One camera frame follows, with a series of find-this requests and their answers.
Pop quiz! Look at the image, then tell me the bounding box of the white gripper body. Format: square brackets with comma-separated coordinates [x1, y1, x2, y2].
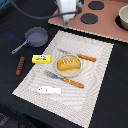
[56, 0, 83, 29]

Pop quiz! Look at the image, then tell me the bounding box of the yellow butter box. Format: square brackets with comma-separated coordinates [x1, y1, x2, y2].
[32, 55, 51, 63]

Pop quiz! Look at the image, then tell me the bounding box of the white toy fish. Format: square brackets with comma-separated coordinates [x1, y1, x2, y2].
[36, 86, 61, 94]

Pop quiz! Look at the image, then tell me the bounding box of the black burner disc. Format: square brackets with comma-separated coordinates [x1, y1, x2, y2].
[81, 13, 98, 24]
[88, 1, 104, 10]

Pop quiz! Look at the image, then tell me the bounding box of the pink toy stove board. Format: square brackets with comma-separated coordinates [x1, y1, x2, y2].
[47, 0, 128, 44]

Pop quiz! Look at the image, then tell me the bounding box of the golden bread loaf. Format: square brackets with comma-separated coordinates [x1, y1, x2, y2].
[57, 58, 81, 71]

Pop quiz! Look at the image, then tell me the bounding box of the beige bowl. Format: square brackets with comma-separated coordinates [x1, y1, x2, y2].
[119, 5, 128, 30]

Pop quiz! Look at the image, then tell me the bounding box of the round wooden plate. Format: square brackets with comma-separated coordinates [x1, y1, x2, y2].
[55, 54, 82, 77]

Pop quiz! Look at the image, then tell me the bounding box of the brown sausage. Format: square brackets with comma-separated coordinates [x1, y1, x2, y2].
[15, 57, 25, 76]

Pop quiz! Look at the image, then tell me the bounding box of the woven beige placemat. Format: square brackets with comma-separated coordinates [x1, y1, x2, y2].
[13, 31, 113, 128]

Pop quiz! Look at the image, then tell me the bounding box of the grey saucepan with handle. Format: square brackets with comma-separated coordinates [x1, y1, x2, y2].
[12, 27, 48, 54]

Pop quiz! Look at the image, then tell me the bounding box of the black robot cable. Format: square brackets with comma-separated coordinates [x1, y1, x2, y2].
[9, 0, 83, 21]

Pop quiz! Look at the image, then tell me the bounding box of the knife with orange handle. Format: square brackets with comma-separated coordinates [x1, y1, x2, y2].
[57, 49, 97, 62]

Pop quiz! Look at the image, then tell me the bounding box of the fork with orange handle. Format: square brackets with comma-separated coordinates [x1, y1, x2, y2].
[44, 70, 84, 88]

